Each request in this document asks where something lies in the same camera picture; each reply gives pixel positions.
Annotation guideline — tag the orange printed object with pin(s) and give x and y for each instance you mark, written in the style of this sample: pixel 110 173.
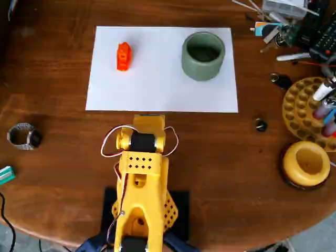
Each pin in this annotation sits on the orange printed object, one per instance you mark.
pixel 124 56

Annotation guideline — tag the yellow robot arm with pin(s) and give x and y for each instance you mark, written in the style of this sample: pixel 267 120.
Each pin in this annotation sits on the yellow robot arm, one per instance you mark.
pixel 143 183

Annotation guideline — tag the green ceramic cup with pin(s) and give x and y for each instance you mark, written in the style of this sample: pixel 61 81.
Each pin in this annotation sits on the green ceramic cup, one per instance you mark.
pixel 200 71

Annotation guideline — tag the white paper sheet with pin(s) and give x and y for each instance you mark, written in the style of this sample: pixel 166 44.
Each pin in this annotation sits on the white paper sheet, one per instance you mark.
pixel 157 89

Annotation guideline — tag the blue clamp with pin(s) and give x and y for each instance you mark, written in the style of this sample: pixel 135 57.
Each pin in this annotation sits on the blue clamp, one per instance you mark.
pixel 92 244
pixel 181 245

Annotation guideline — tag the black key fob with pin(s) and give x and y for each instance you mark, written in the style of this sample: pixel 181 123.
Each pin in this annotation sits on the black key fob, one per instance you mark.
pixel 283 81

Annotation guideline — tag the yellow round bowl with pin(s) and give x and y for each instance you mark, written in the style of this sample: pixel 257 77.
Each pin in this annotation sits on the yellow round bowl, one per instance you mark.
pixel 291 165

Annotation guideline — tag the yellow perforated pen holder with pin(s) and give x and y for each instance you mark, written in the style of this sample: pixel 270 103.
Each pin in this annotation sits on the yellow perforated pen holder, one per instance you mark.
pixel 296 110

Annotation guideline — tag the blue orange key tag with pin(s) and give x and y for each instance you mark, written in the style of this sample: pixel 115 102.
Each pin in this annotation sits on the blue orange key tag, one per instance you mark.
pixel 260 29

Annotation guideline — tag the bunch of keys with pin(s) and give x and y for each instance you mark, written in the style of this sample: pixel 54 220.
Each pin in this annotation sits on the bunch of keys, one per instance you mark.
pixel 273 35

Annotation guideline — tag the white marker pen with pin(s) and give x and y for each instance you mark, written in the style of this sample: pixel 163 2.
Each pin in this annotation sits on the white marker pen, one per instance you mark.
pixel 291 57

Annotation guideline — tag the white thin sticks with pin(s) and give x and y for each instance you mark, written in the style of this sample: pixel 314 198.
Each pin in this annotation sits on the white thin sticks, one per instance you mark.
pixel 252 6

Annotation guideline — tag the metal mesh band wristwatch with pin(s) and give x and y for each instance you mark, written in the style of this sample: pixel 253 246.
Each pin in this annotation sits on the metal mesh band wristwatch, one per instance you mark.
pixel 21 145

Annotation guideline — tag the green circuit board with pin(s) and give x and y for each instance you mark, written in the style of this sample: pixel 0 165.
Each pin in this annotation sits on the green circuit board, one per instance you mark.
pixel 290 34

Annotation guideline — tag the purple pen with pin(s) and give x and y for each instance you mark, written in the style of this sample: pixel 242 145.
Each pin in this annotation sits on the purple pen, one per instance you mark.
pixel 321 111

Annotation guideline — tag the white black tipped marker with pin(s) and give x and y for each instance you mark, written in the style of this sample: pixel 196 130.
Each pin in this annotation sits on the white black tipped marker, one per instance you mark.
pixel 321 92

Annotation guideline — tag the blue pen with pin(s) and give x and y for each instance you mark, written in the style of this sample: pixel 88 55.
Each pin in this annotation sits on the blue pen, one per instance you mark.
pixel 330 116

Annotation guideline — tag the clear plastic box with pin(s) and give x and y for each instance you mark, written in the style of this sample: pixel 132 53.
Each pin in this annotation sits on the clear plastic box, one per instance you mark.
pixel 283 6

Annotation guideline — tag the green white small box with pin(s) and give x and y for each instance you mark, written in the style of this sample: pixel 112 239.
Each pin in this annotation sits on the green white small box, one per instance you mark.
pixel 6 176

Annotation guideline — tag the black narrow remote control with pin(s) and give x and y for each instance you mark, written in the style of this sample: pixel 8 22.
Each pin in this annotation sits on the black narrow remote control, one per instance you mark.
pixel 311 23

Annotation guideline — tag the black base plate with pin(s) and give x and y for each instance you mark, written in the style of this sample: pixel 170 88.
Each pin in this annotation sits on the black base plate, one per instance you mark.
pixel 183 210

